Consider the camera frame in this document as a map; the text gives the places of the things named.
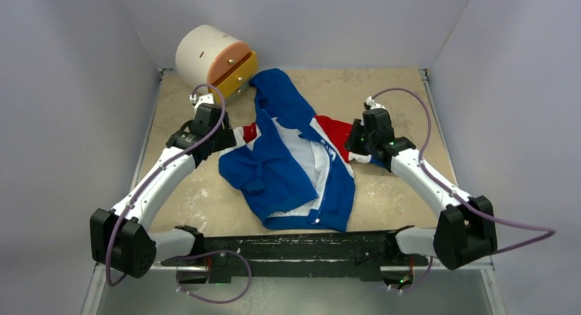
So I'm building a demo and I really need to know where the blue white red jacket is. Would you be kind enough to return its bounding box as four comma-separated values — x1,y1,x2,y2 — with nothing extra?
219,68,372,232

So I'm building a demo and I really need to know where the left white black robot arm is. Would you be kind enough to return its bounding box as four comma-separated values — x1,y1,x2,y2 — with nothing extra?
90,103,236,278

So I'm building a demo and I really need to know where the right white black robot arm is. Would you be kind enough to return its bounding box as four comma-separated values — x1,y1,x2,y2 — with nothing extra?
345,108,497,270

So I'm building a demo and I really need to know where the round white drawer cabinet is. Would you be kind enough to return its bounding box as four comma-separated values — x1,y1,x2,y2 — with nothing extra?
175,25,258,104

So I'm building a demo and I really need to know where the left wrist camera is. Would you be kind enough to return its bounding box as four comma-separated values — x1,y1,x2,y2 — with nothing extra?
190,93,215,111

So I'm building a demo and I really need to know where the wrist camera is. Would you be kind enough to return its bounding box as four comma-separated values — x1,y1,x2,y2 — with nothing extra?
190,93,215,111
364,97,386,110

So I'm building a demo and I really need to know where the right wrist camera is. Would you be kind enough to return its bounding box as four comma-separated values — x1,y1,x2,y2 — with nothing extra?
364,97,386,110

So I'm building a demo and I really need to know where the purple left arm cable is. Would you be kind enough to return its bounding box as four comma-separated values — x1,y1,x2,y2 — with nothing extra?
104,83,254,305

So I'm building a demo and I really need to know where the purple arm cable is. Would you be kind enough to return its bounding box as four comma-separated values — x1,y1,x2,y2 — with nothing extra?
369,87,556,296
104,83,254,305

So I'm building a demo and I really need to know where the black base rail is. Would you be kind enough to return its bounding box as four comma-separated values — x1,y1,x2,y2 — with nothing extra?
161,230,428,284

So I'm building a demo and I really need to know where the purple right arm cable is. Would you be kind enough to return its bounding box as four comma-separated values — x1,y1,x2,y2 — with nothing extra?
369,87,556,296

